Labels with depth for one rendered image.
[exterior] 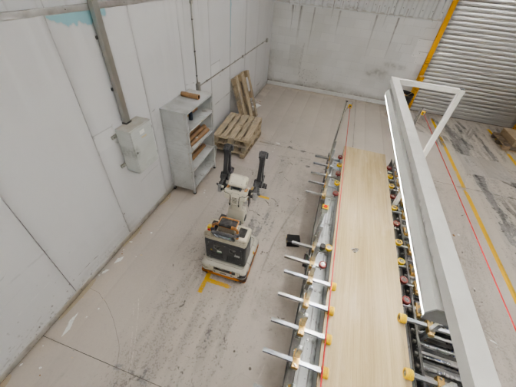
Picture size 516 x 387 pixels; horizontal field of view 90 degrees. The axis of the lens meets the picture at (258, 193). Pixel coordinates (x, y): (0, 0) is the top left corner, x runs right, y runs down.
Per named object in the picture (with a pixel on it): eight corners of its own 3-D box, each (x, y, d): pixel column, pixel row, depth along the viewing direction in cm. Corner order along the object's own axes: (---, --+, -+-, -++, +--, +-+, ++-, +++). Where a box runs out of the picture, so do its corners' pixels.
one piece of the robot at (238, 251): (243, 273, 341) (246, 233, 286) (206, 262, 350) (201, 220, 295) (251, 253, 366) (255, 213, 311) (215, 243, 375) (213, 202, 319)
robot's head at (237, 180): (244, 189, 298) (247, 176, 298) (226, 184, 302) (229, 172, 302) (246, 190, 312) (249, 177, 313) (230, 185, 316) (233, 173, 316)
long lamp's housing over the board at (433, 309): (420, 318, 96) (431, 308, 91) (384, 96, 271) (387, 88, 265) (454, 329, 94) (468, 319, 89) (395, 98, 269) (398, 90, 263)
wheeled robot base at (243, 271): (245, 285, 344) (246, 275, 327) (200, 272, 354) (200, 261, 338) (259, 246, 393) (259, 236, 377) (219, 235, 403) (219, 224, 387)
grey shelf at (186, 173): (173, 188, 482) (158, 108, 379) (196, 162, 547) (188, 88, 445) (195, 194, 474) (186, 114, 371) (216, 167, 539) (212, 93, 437)
